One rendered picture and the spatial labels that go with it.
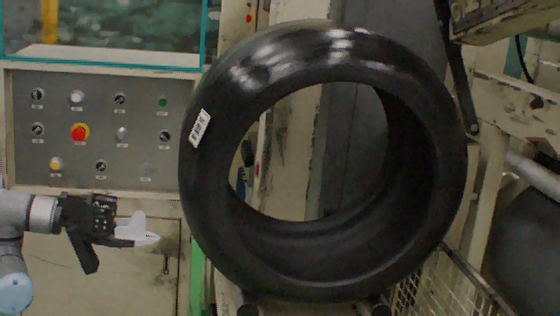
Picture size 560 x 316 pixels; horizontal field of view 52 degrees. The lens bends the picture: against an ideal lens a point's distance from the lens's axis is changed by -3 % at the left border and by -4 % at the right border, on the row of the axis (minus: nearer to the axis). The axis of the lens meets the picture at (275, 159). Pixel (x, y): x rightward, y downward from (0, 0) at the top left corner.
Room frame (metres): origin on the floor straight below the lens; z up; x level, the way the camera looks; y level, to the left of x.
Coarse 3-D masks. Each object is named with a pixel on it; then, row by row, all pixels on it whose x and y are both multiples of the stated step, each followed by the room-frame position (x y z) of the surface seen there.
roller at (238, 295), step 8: (232, 288) 1.12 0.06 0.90; (240, 288) 1.09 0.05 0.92; (240, 296) 1.06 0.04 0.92; (248, 296) 1.06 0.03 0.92; (240, 304) 1.03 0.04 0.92; (248, 304) 1.03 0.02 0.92; (256, 304) 1.05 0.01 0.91; (240, 312) 1.02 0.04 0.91; (248, 312) 1.02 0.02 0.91; (256, 312) 1.03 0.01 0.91
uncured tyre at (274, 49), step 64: (256, 64) 1.04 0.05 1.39; (320, 64) 1.03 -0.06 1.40; (384, 64) 1.05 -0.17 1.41; (192, 128) 1.03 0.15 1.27; (448, 128) 1.07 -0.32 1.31; (192, 192) 1.01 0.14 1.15; (384, 192) 1.34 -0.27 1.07; (448, 192) 1.08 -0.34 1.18; (256, 256) 1.03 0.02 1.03; (320, 256) 1.28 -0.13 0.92; (384, 256) 1.20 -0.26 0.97
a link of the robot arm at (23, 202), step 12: (0, 192) 1.04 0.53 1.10; (12, 192) 1.05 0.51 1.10; (0, 204) 1.02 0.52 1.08; (12, 204) 1.02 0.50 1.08; (24, 204) 1.03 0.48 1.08; (0, 216) 1.01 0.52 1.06; (12, 216) 1.02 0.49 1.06; (24, 216) 1.02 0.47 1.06; (0, 228) 1.01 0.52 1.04; (12, 228) 1.02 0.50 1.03; (24, 228) 1.02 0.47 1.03
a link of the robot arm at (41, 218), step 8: (40, 200) 1.05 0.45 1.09; (48, 200) 1.05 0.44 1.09; (56, 200) 1.07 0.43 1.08; (32, 208) 1.03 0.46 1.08; (40, 208) 1.03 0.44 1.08; (48, 208) 1.04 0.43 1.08; (32, 216) 1.02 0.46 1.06; (40, 216) 1.03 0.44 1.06; (48, 216) 1.03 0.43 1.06; (32, 224) 1.02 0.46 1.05; (40, 224) 1.02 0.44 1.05; (48, 224) 1.03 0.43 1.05; (40, 232) 1.03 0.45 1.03; (48, 232) 1.03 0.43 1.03
